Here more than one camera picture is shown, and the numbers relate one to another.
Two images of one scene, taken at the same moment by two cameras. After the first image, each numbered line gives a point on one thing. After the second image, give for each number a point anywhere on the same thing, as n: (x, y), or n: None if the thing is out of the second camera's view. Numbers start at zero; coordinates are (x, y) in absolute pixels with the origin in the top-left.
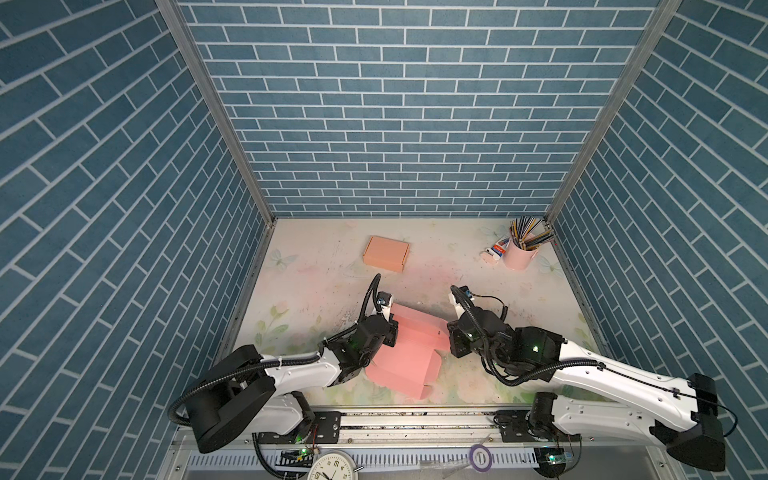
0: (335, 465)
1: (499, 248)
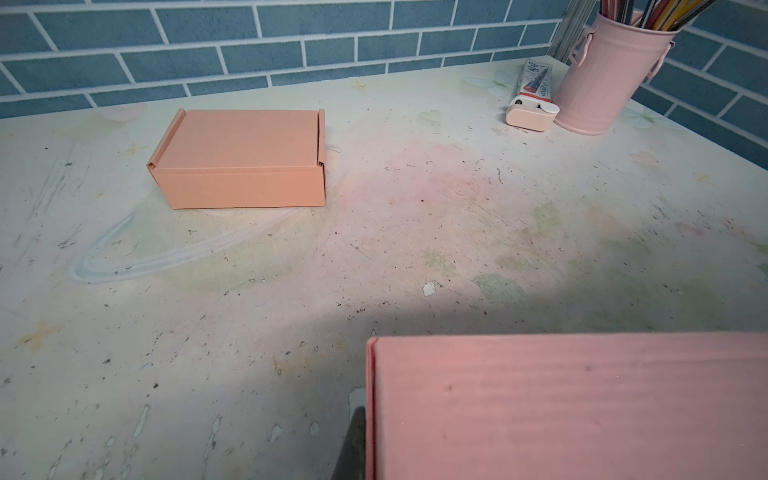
0: None
1: (532, 109)
